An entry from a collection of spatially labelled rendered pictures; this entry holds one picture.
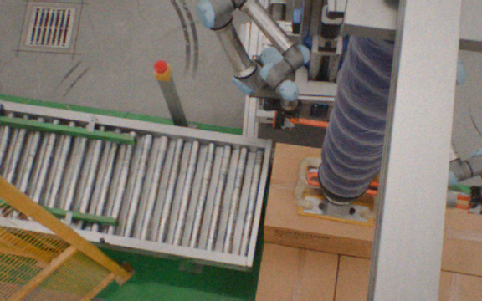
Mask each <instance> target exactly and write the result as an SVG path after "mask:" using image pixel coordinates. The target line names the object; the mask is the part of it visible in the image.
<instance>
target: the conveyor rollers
mask: <svg viewBox="0 0 482 301"><path fill-rule="evenodd" d="M12 130H13V127H12V126H7V125H5V126H4V127H3V130H2V134H1V136H0V170H1V167H2V165H3V162H4V158H5V155H6V152H7V148H8V142H9V140H10V136H11V134H12ZM27 133H28V130H25V128H19V130H18V133H17V136H16V140H15V142H14V147H13V152H12V154H11V158H10V161H9V165H8V170H7V174H6V177H5V180H7V181H8V182H10V183H11V184H13V181H14V177H15V174H16V170H17V168H18V165H19V162H20V158H21V155H22V152H23V146H24V142H25V139H26V136H27ZM42 135H43V132H42V131H36V130H34V131H33V136H32V140H31V142H30V147H29V150H28V155H27V159H26V162H25V166H24V169H23V174H22V178H21V181H20V185H19V187H18V189H19V190H21V191H22V193H24V194H25V195H27V190H28V185H29V182H30V178H31V175H32V171H33V166H34V162H36V158H37V155H38V149H39V146H40V142H41V139H42ZM58 135H59V134H55V133H49V136H48V139H47V143H46V147H45V150H44V156H43V159H42V163H41V166H40V170H39V173H38V180H37V183H36V186H34V189H33V196H32V200H34V201H35V202H37V203H38V204H39V205H40V202H41V199H42V196H43V193H44V186H45V182H46V180H47V176H48V172H49V166H50V163H51V159H53V155H54V149H55V146H56V142H57V139H58ZM153 138H154V136H153V135H148V134H146V135H145V136H144V140H143V144H142V149H141V156H140V160H139V165H138V168H137V173H136V180H135V184H134V188H133V192H132V196H131V199H130V203H129V208H128V212H127V216H126V224H125V227H124V232H123V235H122V236H123V237H132V235H133V231H134V227H135V223H136V215H137V211H138V207H139V202H140V199H141V191H142V187H143V182H144V179H145V174H146V167H147V166H148V163H149V158H150V154H151V147H152V142H153ZM73 139H74V137H73V136H72V135H64V140H63V143H62V147H61V151H60V154H59V161H58V164H57V167H56V171H55V174H54V181H53V185H52V187H50V191H49V198H48V201H47V205H46V207H52V208H56V204H57V200H58V198H59V191H60V187H61V184H62V180H63V177H64V170H65V167H66V164H67V161H68V160H69V153H70V150H71V146H72V142H73ZM89 139H90V138H83V137H80V138H79V144H78V148H77V151H76V155H75V158H74V165H73V169H72V172H71V177H70V180H69V186H67V190H66V193H65V197H64V203H63V206H62V210H69V211H72V206H73V203H74V197H75V193H76V189H77V186H78V182H79V175H80V172H81V168H82V165H83V161H85V154H86V151H87V147H88V143H89ZM104 143H105V141H104V140H95V145H94V149H93V152H92V156H91V159H90V166H89V170H88V174H87V178H86V182H85V188H83V192H82V196H81V199H80V203H79V210H78V212H84V213H88V210H89V205H90V198H91V195H92V191H93V187H94V184H95V177H96V172H97V169H98V165H99V162H100V158H101V155H102V151H103V147H104ZM168 143H169V138H168V137H165V136H161V138H160V141H159V146H158V151H157V154H156V162H155V166H154V171H153V174H152V179H151V186H150V191H149V196H148V199H146V207H145V211H144V216H143V219H142V224H141V231H140V236H139V240H145V241H148V240H149V235H150V231H151V224H152V218H153V215H154V211H155V205H156V199H157V194H158V189H159V185H160V181H161V177H162V169H164V165H165V160H166V155H167V148H168ZM184 146H185V140H183V139H176V143H175V148H174V152H173V156H172V164H171V169H170V173H169V177H168V182H167V189H166V195H165V198H164V202H163V207H162V211H161V215H160V219H159V224H158V228H157V233H156V241H155V242H160V243H165V241H166V235H167V228H168V223H169V218H170V214H171V209H172V202H173V197H174V193H175V188H176V184H177V175H179V171H180V166H181V162H182V154H183V150H184ZM200 147H201V142H199V141H195V140H194V141H192V145H191V150H190V154H189V158H188V163H187V171H186V176H185V181H184V185H183V189H182V198H181V202H180V207H179V212H177V220H176V225H175V229H174V233H173V239H172V245H177V246H181V245H182V237H183V233H184V227H185V223H186V218H187V210H188V205H189V201H190V196H191V192H192V184H193V178H195V173H196V169H197V161H198V156H199V151H200ZM119 148H120V143H119V142H113V141H112V142H111V143H110V149H109V153H108V157H107V162H106V165H105V171H104V176H103V180H102V183H101V187H100V190H99V195H98V198H97V202H96V205H95V213H94V214H95V215H101V216H104V212H105V204H106V201H107V197H108V194H109V189H110V183H111V179H112V174H113V170H114V167H115V163H116V159H117V156H118V152H119ZM135 149H136V146H135V145H131V144H126V151H125V154H124V158H123V163H122V167H121V170H120V178H119V181H118V186H117V189H116V193H115V197H114V201H113V204H112V209H111V213H110V217H116V218H117V219H118V220H119V219H120V215H121V208H122V203H123V200H124V196H125V192H126V184H127V181H128V176H129V172H130V168H131V165H132V162H133V156H134V153H135ZM216 149H217V146H216V144H214V143H208V147H207V152H206V156H205V161H204V166H203V174H202V180H201V184H200V188H199V193H198V198H197V207H196V211H195V216H193V220H192V230H191V234H190V239H189V244H188V247H193V248H197V247H198V243H199V238H200V232H201V228H202V224H203V214H204V210H205V205H206V200H207V195H208V187H209V186H210V181H211V177H212V172H213V163H214V158H215V153H216ZM232 151H233V148H232V147H230V146H224V147H223V154H222V159H221V164H220V169H219V173H218V183H217V187H216V193H215V197H214V202H213V211H212V216H211V221H210V226H208V234H207V241H206V245H205V249H204V250H210V251H214V248H215V244H216V239H217V234H218V225H219V219H220V215H221V210H222V205H223V196H224V190H226V185H227V180H228V171H229V166H230V161H231V155H232ZM248 153H249V150H247V149H244V148H242V149H239V153H238V163H237V167H236V172H235V177H234V183H233V192H232V197H231V202H230V208H229V213H228V222H227V227H226V232H224V237H223V246H222V252H221V253H227V254H231V251H232V246H233V235H234V231H235V226H236V220H237V215H238V205H239V200H241V195H242V190H243V184H244V174H245V170H246V165H247V159H248ZM263 163H264V152H263V151H261V150H257V151H255V156H254V166H253V170H252V176H251V182H250V187H249V197H248V202H247V208H246V212H245V218H244V228H243V233H242V239H241V244H239V249H238V256H243V257H247V256H248V252H249V243H250V237H251V232H252V226H253V220H254V211H255V205H257V200H258V194H259V184H260V179H261V173H262V168H263Z"/></svg>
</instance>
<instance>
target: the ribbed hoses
mask: <svg viewBox="0 0 482 301"><path fill-rule="evenodd" d="M308 166H311V167H312V168H314V169H317V168H319V167H320V162H319V161H317V160H316V159H315V158H314V157H306V158H303V159H301V161H300V164H299V167H298V177H299V179H300V181H298V183H297V186H296V188H295V196H294V198H295V203H297V205H298V206H300V207H302V208H305V209H310V210H311V209H312V208H313V207H314V202H313V201H311V200H307V199H305V198H303V195H304V191H305V188H306V187H308V184H307V182H306V181H305V178H306V174H307V168H308ZM381 170H382V169H380V170H379V172H378V173H377V174H376V177H377V182H379V179H380V171H381ZM371 196H372V197H373V199H374V206H373V207H374V208H373V210H366V209H361V210H360V212H359V215H360V217H363V218H375V217H376V210H377V196H373V195H371Z"/></svg>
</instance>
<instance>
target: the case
mask: <svg viewBox="0 0 482 301"><path fill-rule="evenodd" d="M307 155H313V156H321V149H315V148H309V147H303V146H295V145H290V144H283V143H276V147H275V153H274V164H273V170H272V177H270V183H269V194H268V200H267V206H266V212H265V218H264V241H265V242H272V243H278V244H283V245H290V246H296V247H307V248H313V249H319V250H325V251H331V252H337V253H342V254H348V255H354V256H360V257H365V258H371V257H372V242H373V233H374V226H375V218H373V224H372V227H364V226H359V225H354V224H348V223H343V222H338V221H332V220H327V219H321V218H315V217H306V216H300V215H297V212H298V207H299V206H298V205H297V203H295V198H294V196H295V188H296V186H297V183H298V181H300V179H299V177H298V167H299V164H300V161H301V159H303V158H306V156H307ZM304 194H306V195H312V196H322V197H323V195H322V192H321V188H315V187H309V186H308V187H306V188H305V191H304ZM354 202H360V203H366V204H372V205H374V199H373V197H370V196H362V197H360V198H359V199H357V200H355V201H354Z"/></svg>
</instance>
